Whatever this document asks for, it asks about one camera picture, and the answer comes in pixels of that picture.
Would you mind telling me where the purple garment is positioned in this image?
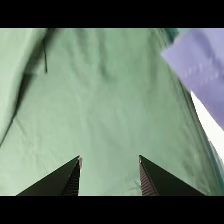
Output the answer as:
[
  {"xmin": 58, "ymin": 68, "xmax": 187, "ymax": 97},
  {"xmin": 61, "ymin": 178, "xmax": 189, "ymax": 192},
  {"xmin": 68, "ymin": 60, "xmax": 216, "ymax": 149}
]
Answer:
[{"xmin": 161, "ymin": 27, "xmax": 224, "ymax": 132}]

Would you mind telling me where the green T-shirt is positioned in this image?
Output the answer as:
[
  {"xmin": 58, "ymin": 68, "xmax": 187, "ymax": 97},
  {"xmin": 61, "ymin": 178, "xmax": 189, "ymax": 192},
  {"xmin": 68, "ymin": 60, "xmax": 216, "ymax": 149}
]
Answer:
[{"xmin": 0, "ymin": 27, "xmax": 224, "ymax": 197}]

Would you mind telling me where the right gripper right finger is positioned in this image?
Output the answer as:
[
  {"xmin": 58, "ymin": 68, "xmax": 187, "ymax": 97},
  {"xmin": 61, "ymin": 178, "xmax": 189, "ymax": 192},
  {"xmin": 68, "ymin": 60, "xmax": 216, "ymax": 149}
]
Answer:
[{"xmin": 138, "ymin": 154, "xmax": 205, "ymax": 197}]

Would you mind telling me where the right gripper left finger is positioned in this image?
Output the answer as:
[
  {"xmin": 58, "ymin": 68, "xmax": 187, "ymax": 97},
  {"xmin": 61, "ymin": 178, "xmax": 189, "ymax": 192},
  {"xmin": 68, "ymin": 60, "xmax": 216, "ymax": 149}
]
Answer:
[{"xmin": 17, "ymin": 154, "xmax": 83, "ymax": 197}]

